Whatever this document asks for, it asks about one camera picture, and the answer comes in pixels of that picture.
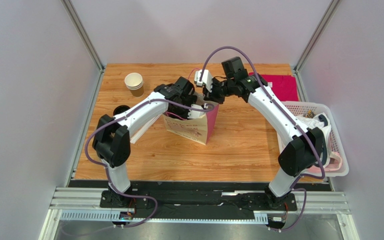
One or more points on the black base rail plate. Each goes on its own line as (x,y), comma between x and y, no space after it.
(190,200)

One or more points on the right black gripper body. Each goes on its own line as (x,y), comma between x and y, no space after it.
(211,92)

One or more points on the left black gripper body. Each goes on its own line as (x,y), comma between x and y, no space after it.
(189,100)

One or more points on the beige Cakes paper bag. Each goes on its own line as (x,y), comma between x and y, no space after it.
(199,129)

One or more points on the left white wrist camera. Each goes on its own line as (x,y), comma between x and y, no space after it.
(197,111)

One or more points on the folded red t-shirt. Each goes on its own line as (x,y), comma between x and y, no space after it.
(283,86)

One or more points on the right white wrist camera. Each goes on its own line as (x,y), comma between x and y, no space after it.
(203,79)

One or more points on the white and pink clothes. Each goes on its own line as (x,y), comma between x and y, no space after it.
(331,160)

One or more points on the white plastic laundry basket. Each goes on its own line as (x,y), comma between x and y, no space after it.
(309,109)

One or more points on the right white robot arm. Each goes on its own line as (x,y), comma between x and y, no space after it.
(304,146)

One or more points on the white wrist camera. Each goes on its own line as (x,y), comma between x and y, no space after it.
(197,111)
(203,79)

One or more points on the stack of black lids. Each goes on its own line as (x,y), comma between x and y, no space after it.
(120,109)

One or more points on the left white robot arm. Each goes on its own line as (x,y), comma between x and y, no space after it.
(112,138)

